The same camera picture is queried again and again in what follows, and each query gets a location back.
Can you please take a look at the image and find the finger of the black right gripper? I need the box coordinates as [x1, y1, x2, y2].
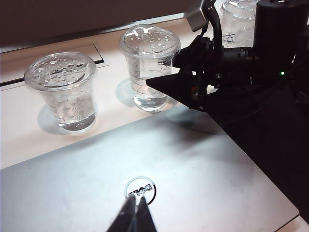
[173, 35, 211, 71]
[146, 72, 206, 112]

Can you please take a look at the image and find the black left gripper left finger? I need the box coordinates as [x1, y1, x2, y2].
[106, 193, 137, 232]

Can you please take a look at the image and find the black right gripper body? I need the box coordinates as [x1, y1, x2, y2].
[202, 38, 262, 94]

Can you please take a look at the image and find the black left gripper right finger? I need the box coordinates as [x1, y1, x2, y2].
[134, 195, 157, 232]

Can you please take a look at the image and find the medium clear plastic cup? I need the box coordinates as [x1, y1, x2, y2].
[119, 24, 181, 112]

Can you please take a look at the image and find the tall clear plastic cup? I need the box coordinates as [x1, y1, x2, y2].
[221, 0, 260, 48]

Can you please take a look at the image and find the silver Dell laptop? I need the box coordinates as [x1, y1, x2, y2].
[0, 110, 300, 232]

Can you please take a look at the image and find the short clear plastic cup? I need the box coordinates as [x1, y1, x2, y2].
[24, 52, 98, 132]

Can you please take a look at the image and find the black mouse pad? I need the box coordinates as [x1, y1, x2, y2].
[202, 79, 309, 232]

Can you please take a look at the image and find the wide brown desk divider panel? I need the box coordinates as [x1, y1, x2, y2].
[0, 0, 201, 48]

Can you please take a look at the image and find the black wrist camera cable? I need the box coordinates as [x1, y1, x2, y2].
[206, 0, 224, 49]

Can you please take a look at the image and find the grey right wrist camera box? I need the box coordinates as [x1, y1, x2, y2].
[184, 0, 210, 32]

